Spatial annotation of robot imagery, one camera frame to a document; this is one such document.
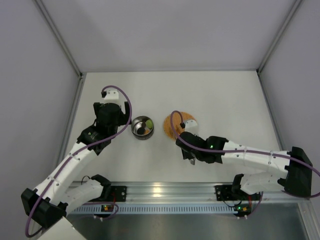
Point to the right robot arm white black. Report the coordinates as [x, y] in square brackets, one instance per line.
[279, 171]

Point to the aluminium frame post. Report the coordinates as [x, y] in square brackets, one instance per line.
[279, 34]
[39, 4]

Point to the steel lunch box bowl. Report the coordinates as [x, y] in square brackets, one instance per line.
[136, 123]

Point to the green round food piece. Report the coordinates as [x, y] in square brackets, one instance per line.
[149, 124]

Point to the left aluminium frame post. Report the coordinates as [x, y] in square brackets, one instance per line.
[39, 4]

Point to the slotted grey cable duct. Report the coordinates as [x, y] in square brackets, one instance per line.
[181, 208]

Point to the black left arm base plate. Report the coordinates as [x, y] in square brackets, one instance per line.
[118, 193]

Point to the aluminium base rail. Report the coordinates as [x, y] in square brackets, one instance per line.
[169, 192]

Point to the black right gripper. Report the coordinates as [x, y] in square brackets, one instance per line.
[188, 155]

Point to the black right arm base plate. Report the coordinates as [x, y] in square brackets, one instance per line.
[224, 192]

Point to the woven orange basket plate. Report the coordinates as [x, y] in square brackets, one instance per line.
[176, 120]

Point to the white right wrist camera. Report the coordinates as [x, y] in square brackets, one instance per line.
[191, 126]

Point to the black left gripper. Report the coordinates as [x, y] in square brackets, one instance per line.
[126, 110]

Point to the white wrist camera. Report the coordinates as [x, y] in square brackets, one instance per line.
[191, 126]
[110, 95]

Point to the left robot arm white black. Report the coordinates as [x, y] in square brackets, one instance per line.
[52, 199]

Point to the metal tongs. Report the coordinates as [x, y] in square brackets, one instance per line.
[193, 161]

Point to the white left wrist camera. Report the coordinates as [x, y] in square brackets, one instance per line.
[110, 95]

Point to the right aluminium frame post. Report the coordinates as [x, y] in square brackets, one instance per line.
[279, 34]

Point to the black round food piece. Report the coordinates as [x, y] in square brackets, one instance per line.
[141, 131]

